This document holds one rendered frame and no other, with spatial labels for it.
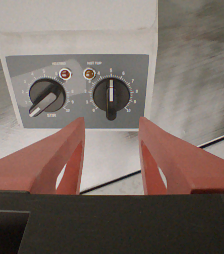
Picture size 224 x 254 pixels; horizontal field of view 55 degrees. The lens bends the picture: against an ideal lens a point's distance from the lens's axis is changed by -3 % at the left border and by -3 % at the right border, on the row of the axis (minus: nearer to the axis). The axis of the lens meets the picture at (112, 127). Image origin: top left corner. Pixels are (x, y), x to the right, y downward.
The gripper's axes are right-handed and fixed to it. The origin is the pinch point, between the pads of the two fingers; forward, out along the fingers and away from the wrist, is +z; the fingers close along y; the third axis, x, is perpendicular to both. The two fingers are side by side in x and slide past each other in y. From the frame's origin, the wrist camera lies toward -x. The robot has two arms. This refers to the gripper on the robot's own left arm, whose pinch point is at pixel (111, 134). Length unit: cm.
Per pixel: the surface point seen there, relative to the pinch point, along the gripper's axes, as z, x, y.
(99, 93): 7.0, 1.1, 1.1
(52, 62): 7.4, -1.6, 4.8
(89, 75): 7.1, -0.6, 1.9
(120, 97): 7.0, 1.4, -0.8
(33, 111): 5.6, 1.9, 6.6
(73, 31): 6.3, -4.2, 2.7
